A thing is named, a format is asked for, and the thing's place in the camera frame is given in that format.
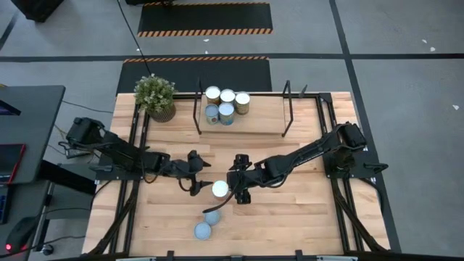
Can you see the black monitor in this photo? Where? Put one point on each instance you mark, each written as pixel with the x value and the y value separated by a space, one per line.
pixel 7 108

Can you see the black desk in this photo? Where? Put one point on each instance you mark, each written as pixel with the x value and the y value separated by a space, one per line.
pixel 36 119

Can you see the pineapple tin can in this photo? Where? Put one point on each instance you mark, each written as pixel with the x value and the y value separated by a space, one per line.
pixel 220 188

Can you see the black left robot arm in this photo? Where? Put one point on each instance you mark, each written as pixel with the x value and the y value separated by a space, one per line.
pixel 123 154

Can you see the peach tin can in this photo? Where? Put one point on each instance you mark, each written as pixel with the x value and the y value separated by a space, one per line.
pixel 212 110

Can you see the black table frame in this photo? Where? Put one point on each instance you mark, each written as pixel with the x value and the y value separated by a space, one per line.
pixel 311 95

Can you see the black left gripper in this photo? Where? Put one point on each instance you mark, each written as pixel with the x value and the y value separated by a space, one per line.
pixel 183 168

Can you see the wooden shelf with black frame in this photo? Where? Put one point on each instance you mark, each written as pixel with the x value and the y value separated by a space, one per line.
pixel 261 119

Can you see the corn tin can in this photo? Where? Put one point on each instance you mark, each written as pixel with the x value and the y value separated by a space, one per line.
pixel 212 94

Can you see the dark grey desk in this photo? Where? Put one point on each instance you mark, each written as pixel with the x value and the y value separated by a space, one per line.
pixel 25 199

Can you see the black keyboard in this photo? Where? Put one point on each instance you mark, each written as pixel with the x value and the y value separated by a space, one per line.
pixel 3 203

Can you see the laptop with red edge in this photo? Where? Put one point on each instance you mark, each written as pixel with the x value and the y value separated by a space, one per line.
pixel 11 159

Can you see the black floor mat striped edge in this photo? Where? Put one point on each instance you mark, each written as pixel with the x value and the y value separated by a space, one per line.
pixel 203 16
pixel 217 76

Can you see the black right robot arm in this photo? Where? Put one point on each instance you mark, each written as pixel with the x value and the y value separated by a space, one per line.
pixel 308 148

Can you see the black computer mouse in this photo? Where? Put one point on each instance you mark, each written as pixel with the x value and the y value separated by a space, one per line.
pixel 21 232

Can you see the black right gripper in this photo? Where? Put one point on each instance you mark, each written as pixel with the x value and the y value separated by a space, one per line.
pixel 243 180

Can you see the black cabinet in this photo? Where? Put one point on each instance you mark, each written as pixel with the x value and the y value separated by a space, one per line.
pixel 36 9

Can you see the tin can with paper label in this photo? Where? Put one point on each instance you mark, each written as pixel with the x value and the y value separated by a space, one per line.
pixel 242 98
pixel 227 96
pixel 212 217

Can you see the black caster wheel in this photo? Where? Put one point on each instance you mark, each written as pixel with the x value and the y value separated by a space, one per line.
pixel 47 249

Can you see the green face print tin can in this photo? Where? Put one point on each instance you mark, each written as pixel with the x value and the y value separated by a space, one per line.
pixel 202 231

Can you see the potted plant in striped pot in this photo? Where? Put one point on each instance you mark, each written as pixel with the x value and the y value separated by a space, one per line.
pixel 156 94

